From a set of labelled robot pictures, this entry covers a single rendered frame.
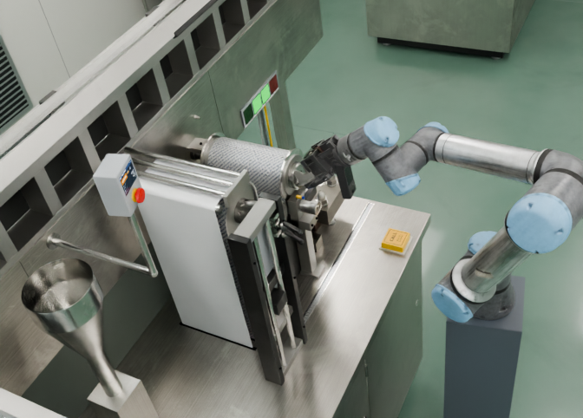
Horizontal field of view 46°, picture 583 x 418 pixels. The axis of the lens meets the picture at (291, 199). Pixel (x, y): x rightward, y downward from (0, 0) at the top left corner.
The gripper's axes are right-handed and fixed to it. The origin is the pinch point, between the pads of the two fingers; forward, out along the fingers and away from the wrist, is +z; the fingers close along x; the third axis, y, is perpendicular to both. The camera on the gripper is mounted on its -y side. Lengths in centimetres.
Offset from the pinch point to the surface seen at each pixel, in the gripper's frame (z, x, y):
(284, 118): 69, -79, 1
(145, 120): 15.6, 11.6, 41.3
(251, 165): 7.3, 2.7, 13.2
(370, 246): 12.4, -13.7, -33.9
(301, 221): 6.7, 4.2, -7.9
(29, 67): 261, -133, 109
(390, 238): 6.6, -16.7, -35.6
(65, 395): 44, 70, 6
